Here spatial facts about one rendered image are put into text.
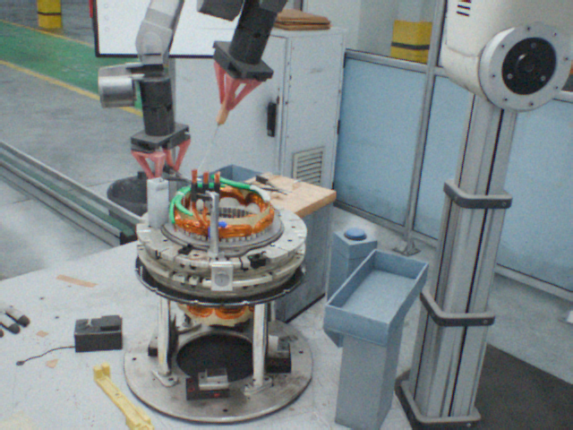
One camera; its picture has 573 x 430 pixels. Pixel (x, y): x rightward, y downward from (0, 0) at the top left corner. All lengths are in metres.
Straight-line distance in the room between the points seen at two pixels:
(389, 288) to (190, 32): 1.29
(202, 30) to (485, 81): 1.26
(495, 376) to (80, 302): 1.82
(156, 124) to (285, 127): 2.32
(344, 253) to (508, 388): 1.59
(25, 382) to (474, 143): 0.97
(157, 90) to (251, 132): 2.48
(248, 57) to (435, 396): 0.82
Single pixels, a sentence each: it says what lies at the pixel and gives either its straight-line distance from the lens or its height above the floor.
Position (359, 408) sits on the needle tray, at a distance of 1.22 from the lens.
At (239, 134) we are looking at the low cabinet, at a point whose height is 0.59.
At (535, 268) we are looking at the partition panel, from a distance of 3.47.
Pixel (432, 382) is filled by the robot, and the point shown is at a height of 0.76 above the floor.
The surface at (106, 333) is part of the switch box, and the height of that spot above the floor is 0.82.
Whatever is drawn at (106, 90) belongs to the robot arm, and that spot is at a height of 1.34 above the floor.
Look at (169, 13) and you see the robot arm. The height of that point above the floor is 1.47.
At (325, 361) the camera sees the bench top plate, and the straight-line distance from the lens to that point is 1.42.
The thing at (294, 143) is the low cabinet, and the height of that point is 0.60.
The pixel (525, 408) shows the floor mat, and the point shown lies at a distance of 2.75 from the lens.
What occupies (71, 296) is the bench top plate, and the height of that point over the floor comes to 0.78.
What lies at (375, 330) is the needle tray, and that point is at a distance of 1.04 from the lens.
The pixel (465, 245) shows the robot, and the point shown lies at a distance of 1.31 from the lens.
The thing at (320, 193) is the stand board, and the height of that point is 1.07.
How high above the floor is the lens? 1.59
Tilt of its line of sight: 22 degrees down
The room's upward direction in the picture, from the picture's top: 4 degrees clockwise
